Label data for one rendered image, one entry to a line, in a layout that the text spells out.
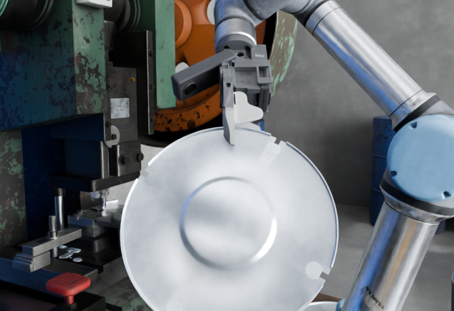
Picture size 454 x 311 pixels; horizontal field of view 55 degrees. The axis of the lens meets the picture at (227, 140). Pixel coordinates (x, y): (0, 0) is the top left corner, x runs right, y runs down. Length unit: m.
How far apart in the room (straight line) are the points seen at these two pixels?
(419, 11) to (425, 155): 3.62
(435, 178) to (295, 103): 3.78
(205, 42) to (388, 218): 0.92
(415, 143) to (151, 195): 0.38
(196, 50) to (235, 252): 0.98
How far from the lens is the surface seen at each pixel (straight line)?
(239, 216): 0.59
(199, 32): 1.47
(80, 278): 0.90
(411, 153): 0.67
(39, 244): 1.13
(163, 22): 1.27
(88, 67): 1.03
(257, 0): 0.80
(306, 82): 4.37
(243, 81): 0.70
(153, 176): 0.64
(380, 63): 0.85
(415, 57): 4.21
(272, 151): 0.64
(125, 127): 1.19
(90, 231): 1.21
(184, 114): 1.45
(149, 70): 1.22
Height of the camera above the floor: 1.12
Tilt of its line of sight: 7 degrees down
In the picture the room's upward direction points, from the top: straight up
